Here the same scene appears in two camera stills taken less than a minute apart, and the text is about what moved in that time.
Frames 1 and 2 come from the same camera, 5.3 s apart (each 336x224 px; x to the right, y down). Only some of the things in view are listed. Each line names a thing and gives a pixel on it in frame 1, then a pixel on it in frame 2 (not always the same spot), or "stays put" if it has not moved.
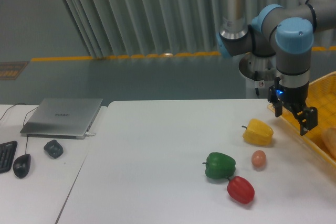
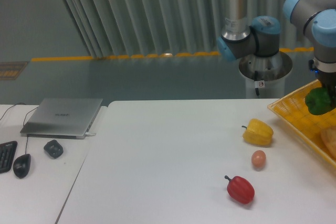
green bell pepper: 219,166 to 318,100
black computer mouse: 21,165 stays put
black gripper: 294,97 to 328,80
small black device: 53,149 stays put
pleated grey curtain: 122,14 stays put
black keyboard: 7,150 stays put
